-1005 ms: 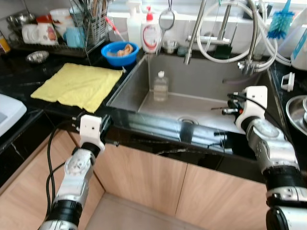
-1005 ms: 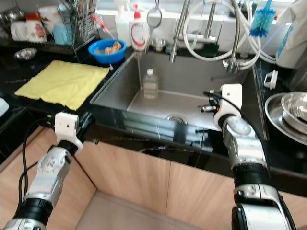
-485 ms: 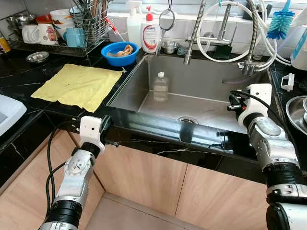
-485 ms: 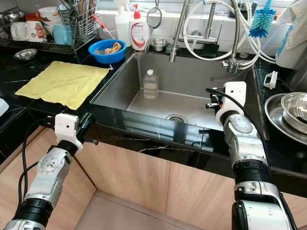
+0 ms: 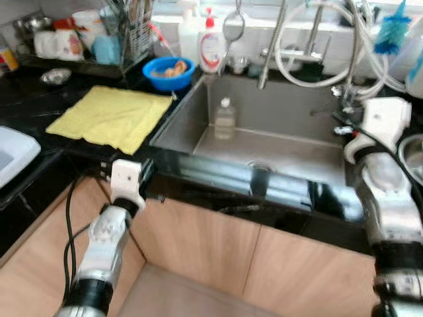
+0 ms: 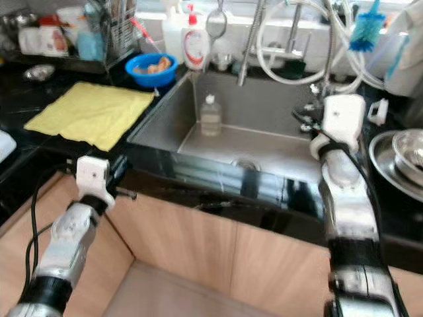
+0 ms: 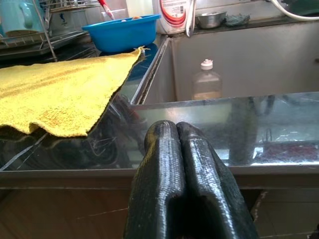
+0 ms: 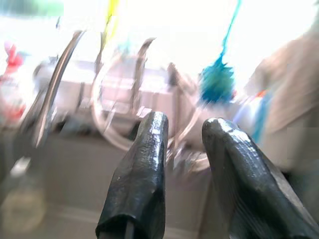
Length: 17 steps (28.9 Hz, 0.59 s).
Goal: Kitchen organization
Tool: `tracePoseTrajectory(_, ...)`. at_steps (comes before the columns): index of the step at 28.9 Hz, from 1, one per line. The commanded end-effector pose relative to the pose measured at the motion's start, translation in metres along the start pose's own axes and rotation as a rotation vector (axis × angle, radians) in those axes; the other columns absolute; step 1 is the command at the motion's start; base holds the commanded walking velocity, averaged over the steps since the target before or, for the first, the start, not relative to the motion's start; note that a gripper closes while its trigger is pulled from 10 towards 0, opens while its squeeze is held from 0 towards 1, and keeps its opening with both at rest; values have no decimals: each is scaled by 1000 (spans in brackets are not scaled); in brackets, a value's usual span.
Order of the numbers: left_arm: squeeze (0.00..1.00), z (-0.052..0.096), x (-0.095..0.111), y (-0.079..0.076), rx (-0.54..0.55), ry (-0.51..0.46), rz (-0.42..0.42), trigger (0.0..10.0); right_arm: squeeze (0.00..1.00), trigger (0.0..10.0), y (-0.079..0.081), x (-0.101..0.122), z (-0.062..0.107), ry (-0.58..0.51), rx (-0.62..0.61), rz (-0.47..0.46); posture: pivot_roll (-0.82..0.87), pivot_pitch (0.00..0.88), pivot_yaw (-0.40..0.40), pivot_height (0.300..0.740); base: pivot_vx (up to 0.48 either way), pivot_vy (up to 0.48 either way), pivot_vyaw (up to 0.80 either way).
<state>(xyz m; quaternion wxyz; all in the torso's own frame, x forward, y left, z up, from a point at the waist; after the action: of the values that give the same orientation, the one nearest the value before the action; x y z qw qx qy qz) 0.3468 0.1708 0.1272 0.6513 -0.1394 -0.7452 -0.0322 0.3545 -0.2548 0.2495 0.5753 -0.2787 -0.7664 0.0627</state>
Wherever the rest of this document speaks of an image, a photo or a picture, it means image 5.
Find sink drain strainer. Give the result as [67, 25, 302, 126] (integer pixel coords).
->
[248, 161, 274, 173]

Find stainless steel sink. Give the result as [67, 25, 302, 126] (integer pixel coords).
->
[151, 73, 371, 189]

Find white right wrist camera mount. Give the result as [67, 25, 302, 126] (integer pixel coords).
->
[342, 97, 412, 164]

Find printed white mug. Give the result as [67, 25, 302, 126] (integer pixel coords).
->
[54, 29, 85, 61]

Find dark green sponge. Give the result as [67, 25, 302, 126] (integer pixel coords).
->
[297, 59, 325, 79]

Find plain white mug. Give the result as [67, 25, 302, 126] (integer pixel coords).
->
[34, 31, 59, 59]

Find flexible steel faucet spout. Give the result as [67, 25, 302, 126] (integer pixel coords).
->
[258, 0, 289, 90]

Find white pump bottle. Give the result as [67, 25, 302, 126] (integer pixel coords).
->
[177, 0, 202, 63]

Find white blue water jug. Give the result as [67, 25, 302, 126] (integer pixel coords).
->
[390, 17, 423, 100]

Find steel gooseneck faucet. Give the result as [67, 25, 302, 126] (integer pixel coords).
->
[330, 0, 372, 113]

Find yellow cloth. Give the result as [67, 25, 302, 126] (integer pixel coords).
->
[45, 86, 174, 155]

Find blue plastic bowl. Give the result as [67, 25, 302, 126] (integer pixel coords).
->
[143, 57, 196, 92]

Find light blue cup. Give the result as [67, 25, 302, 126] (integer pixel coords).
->
[93, 34, 122, 65]

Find wire cutlery basket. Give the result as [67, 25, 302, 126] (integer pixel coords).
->
[102, 0, 154, 65]

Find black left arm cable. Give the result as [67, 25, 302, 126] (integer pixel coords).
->
[63, 173, 113, 304]

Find large steel basin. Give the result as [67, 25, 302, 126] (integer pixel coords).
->
[399, 134, 423, 186]

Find wire dish rack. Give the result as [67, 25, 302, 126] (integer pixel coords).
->
[13, 0, 154, 80]

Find round wire strainer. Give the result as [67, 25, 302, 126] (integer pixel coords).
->
[222, 0, 247, 43]

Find red-handled kitchen tool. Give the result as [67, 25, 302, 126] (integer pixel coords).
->
[149, 22, 178, 57]

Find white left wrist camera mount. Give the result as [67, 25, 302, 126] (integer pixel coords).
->
[110, 159, 145, 209]

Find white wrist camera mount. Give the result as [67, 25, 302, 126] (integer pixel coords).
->
[110, 159, 145, 209]
[342, 97, 412, 164]

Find blue bottle brush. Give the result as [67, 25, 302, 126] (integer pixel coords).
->
[373, 0, 412, 55]

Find white red-pump soap bottle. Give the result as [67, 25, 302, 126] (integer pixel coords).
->
[197, 8, 227, 74]

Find yellow red tin can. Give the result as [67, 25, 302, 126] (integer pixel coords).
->
[0, 48, 19, 72]

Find light wood cabinet door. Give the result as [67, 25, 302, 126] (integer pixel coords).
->
[129, 195, 262, 298]
[0, 178, 147, 317]
[243, 225, 383, 317]

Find small shallow steel dish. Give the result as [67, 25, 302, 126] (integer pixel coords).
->
[40, 68, 72, 85]

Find stacked white bowls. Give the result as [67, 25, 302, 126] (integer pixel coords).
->
[71, 9, 103, 50]

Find clear plastic bottle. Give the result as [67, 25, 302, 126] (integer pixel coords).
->
[214, 98, 237, 139]

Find tan crumpled rag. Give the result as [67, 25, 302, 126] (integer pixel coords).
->
[162, 61, 189, 77]

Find small steel cup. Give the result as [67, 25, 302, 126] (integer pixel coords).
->
[227, 57, 250, 75]

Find chrome tap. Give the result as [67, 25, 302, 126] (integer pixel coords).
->
[261, 3, 328, 67]

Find white rectangular tray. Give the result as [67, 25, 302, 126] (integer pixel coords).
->
[0, 125, 42, 189]

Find white hose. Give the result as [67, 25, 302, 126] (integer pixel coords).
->
[274, 0, 407, 93]

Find red lid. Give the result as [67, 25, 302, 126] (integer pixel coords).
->
[53, 18, 77, 31]

